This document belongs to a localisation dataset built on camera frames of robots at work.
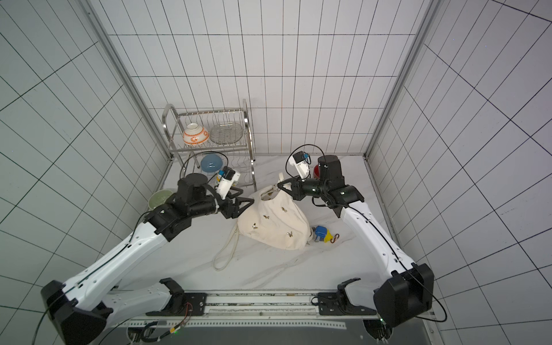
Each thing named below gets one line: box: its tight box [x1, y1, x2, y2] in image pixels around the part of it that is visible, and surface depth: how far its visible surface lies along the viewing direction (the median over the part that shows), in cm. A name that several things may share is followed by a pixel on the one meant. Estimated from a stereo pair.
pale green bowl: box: [148, 189, 174, 211], surface depth 99 cm
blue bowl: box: [200, 153, 224, 174], surface depth 111 cm
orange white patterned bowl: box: [182, 122, 210, 145], surface depth 87 cm
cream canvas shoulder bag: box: [212, 173, 315, 271], surface depth 78 cm
